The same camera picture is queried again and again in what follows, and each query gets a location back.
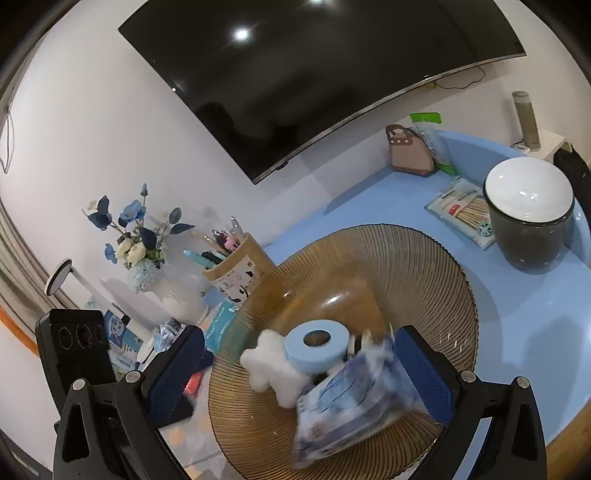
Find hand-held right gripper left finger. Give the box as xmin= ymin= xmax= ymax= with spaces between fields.
xmin=53 ymin=325 xmax=207 ymax=480

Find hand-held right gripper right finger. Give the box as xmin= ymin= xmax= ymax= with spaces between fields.
xmin=394 ymin=324 xmax=549 ymax=480

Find blue white tissue packet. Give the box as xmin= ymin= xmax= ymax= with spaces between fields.
xmin=293 ymin=332 xmax=430 ymax=469

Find amber ribbed glass plate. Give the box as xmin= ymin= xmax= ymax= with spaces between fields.
xmin=208 ymin=224 xmax=478 ymax=480

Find small red packet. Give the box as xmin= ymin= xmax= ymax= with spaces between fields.
xmin=184 ymin=370 xmax=205 ymax=398

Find white lamp base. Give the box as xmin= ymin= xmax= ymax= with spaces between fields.
xmin=137 ymin=336 xmax=161 ymax=370

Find blue printed box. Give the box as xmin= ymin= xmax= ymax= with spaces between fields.
xmin=103 ymin=308 xmax=140 ymax=371

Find star printed blue mat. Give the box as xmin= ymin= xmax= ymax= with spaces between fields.
xmin=157 ymin=406 xmax=241 ymax=480

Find blue wet wipes pack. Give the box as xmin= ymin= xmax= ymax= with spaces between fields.
xmin=204 ymin=299 xmax=246 ymax=355

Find round white desk lamp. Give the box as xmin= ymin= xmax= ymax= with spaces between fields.
xmin=45 ymin=257 xmax=100 ymax=298

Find white cotton wad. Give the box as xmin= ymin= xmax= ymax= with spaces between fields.
xmin=240 ymin=330 xmax=315 ymax=409

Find beige curtain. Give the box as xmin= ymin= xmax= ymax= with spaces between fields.
xmin=0 ymin=203 xmax=61 ymax=352

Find light blue tape roll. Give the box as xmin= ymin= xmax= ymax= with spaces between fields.
xmin=285 ymin=318 xmax=349 ymax=372

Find printed cardboard pen holder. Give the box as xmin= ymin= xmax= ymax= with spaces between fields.
xmin=202 ymin=233 xmax=278 ymax=303

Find bundle of pens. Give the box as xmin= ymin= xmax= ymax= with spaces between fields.
xmin=182 ymin=215 xmax=245 ymax=271

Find blue artificial flowers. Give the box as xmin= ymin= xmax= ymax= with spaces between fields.
xmin=82 ymin=184 xmax=197 ymax=294

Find cotton swab packet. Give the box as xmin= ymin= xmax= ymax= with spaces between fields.
xmin=425 ymin=176 xmax=498 ymax=250

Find dark bin with white lid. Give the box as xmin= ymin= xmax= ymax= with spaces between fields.
xmin=483 ymin=157 xmax=576 ymax=275

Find green white packet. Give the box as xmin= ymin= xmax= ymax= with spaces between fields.
xmin=410 ymin=112 xmax=460 ymax=177

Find black bag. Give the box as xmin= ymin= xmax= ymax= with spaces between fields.
xmin=553 ymin=142 xmax=591 ymax=197

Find white side table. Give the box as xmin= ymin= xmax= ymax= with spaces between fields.
xmin=512 ymin=128 xmax=583 ymax=163

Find television cable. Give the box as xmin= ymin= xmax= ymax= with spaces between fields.
xmin=433 ymin=65 xmax=486 ymax=91

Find black wall television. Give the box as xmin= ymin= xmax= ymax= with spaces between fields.
xmin=117 ymin=0 xmax=528 ymax=185

